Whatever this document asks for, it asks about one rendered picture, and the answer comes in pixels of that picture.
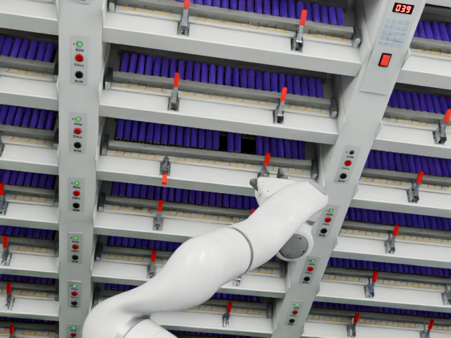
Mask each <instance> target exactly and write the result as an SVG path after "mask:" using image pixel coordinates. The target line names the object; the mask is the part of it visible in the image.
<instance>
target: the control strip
mask: <svg viewBox="0 0 451 338"><path fill-rule="evenodd" d="M421 1H422V0H389V4H388V6H387V10H386V12H385V16H384V18H383V22H382V24H381V27H380V30H379V33H378V36H377V39H376V42H375V44H374V48H373V50H372V54H371V56H370V60H369V62H368V66H367V68H366V71H365V73H364V77H363V79H362V83H361V86H360V89H359V91H362V92H368V93H377V94H383V95H387V93H388V90H389V87H390V85H391V82H392V79H393V77H394V74H395V71H396V69H397V65H398V63H399V60H400V58H401V55H402V53H403V49H404V47H405V44H406V42H407V39H408V36H409V33H410V31H411V28H412V25H413V22H414V20H415V17H416V15H417V12H418V9H419V6H420V4H421ZM397 4H403V5H411V6H412V8H411V11H410V13H401V12H396V11H395V8H396V6H397Z"/></svg>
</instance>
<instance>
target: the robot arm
mask: <svg viewBox="0 0 451 338"><path fill-rule="evenodd" d="M269 174H270V172H269V169H268V166H265V167H264V170H262V173H261V176H260V177H258V178H253V179H250V183H249V185H250V186H252V187H253V188H254V189H255V197H256V200H257V202H258V205H259V207H258V208H257V209H256V210H255V211H254V212H253V213H252V214H251V215H250V216H249V217H248V218H247V219H246V220H245V221H242V222H239V223H235V224H233V225H229V226H227V227H222V228H220V229H216V230H214V231H210V232H208V233H204V234H202V235H199V236H196V237H194V238H191V239H189V240H187V241H186V242H184V243H183V244H182V245H181V246H180V247H179V248H178V249H177V250H176V251H175V252H174V253H173V254H172V255H171V257H170V259H169V260H168V261H167V263H166V264H165V265H164V267H163V268H162V269H161V271H159V273H157V275H155V277H153V278H152V279H151V280H149V281H148V282H147V283H145V284H143V285H141V286H139V287H137V288H135V289H132V290H129V291H127V292H123V293H121V294H118V295H115V296H112V297H111V298H108V299H106V300H104V301H103V302H100V303H99V304H98V305H97V306H96V307H95V308H94V309H93V310H92V311H91V312H90V313H89V314H88V316H87V318H86V320H85V323H84V325H83V338H178V337H176V336H174V335H173V334H172V333H170V332H168V331H167V330H166V329H164V328H163V327H161V326H160V325H159V324H157V323H155V322H154V321H153V320H152V319H150V317H151V315H153V314H154V313H161V312H170V311H180V310H185V309H188V308H193V307H195V306H198V305H200V304H202V303H204V302H205V301H207V300H209V299H210V298H211V297H212V296H213V295H214V294H215V293H216V292H217V290H218V289H219V288H220V287H221V286H223V285H224V284H227V283H228V282H230V281H232V280H234V279H236V278H238V277H240V276H242V275H244V274H245V273H247V272H249V271H251V270H253V269H254V268H257V267H259V266H260V265H262V264H264V263H266V262H267V261H269V259H271V258H272V257H273V256H274V255H275V254H276V256H277V257H278V258H280V259H282V260H284V261H287V262H296V261H299V260H302V259H303V258H305V257H306V256H308V254H309V253H310V252H311V250H312V248H313V238H312V235H311V229H312V227H313V225H314V223H315V222H316V221H317V219H318V218H319V216H320V215H321V214H322V213H323V211H324V210H325V208H326V206H327V204H328V194H327V192H326V191H325V189H324V188H323V187H322V186H321V185H319V184H317V183H315V182H312V181H300V182H295V181H294V180H290V179H288V176H286V175H285V173H284V172H283V170H282V168H280V167H279V169H278V172H277V178H269Z"/></svg>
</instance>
